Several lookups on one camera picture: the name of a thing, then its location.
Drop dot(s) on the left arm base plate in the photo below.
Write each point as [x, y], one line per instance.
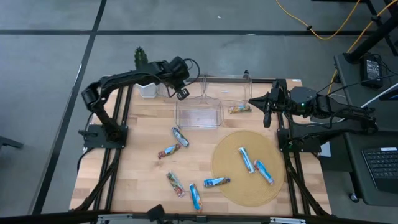
[93, 140]

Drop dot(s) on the grey granola bar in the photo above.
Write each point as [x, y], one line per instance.
[180, 136]

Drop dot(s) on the dark tablet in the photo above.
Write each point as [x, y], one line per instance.
[391, 95]

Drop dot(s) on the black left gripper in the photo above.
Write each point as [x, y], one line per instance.
[178, 71]

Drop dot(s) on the red and blue granola bar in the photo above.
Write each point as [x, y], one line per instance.
[168, 151]

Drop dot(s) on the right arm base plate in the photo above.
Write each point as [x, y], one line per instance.
[284, 146]

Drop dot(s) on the blue red-ended granola bar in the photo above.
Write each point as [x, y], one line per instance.
[263, 171]

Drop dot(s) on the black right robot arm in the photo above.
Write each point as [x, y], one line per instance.
[342, 112]

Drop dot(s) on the white paper sheet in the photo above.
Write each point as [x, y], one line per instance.
[326, 150]

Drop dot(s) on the bright blue granola bar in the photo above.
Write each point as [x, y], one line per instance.
[195, 196]

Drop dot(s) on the clear plastic bin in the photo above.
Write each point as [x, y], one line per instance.
[163, 90]
[199, 113]
[230, 85]

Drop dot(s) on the red multicoloured granola bar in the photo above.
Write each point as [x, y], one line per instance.
[175, 184]

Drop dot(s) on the chewy oatmeal raisin granola bar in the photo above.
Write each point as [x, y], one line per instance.
[216, 182]

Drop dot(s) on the round woven tan placemat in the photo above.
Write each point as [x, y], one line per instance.
[236, 186]

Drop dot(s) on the black power adapter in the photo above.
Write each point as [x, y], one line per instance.
[371, 70]

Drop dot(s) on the black aluminium table frame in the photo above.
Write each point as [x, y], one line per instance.
[129, 105]

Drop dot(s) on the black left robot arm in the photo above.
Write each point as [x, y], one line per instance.
[102, 84]

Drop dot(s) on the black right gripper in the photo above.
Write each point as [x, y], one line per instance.
[280, 104]

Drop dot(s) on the dark side desk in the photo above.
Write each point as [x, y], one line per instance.
[357, 174]

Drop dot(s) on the black laptop keyboard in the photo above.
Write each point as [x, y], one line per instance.
[384, 166]

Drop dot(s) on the grey chair leg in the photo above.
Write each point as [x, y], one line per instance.
[9, 143]

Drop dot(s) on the yellow granola bar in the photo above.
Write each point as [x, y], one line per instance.
[239, 109]

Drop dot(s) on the light blue granola bar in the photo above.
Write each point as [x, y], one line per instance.
[246, 159]

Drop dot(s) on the black stand legs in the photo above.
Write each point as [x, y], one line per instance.
[373, 37]

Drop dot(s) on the desk caster wheel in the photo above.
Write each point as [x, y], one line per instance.
[353, 197]

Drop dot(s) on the black triangular object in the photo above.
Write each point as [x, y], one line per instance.
[156, 214]

